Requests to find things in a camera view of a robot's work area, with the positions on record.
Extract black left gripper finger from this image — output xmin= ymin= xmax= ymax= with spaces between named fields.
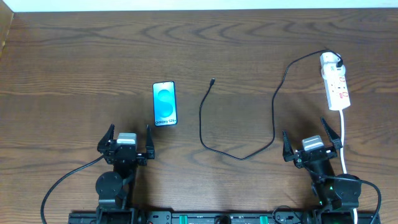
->
xmin=97 ymin=124 xmax=115 ymax=153
xmin=146 ymin=125 xmax=155 ymax=159

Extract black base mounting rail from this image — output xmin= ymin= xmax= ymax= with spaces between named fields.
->
xmin=68 ymin=210 xmax=382 ymax=224

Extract blue Galaxy smartphone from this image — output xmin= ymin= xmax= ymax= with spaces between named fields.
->
xmin=152 ymin=81 xmax=178 ymax=127

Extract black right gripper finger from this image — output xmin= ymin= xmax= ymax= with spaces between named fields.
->
xmin=282 ymin=131 xmax=295 ymax=162
xmin=320 ymin=117 xmax=343 ymax=149

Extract white charger plug adapter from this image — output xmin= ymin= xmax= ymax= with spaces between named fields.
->
xmin=320 ymin=52 xmax=341 ymax=67

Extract black USB charging cable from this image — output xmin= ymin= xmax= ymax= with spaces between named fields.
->
xmin=198 ymin=49 xmax=344 ymax=161

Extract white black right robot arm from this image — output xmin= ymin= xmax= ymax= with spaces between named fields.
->
xmin=282 ymin=118 xmax=362 ymax=223

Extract white power strip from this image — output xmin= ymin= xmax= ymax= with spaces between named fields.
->
xmin=321 ymin=64 xmax=351 ymax=111

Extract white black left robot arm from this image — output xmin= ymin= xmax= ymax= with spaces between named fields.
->
xmin=95 ymin=124 xmax=155 ymax=223

